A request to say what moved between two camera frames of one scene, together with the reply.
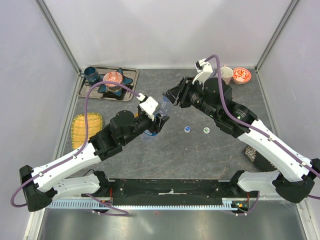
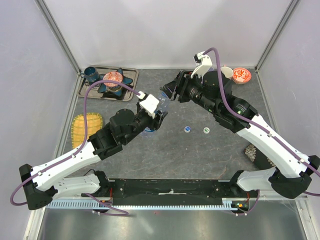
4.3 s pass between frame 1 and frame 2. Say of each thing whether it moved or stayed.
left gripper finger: moved
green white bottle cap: stayed
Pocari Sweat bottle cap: stayed
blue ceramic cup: stayed
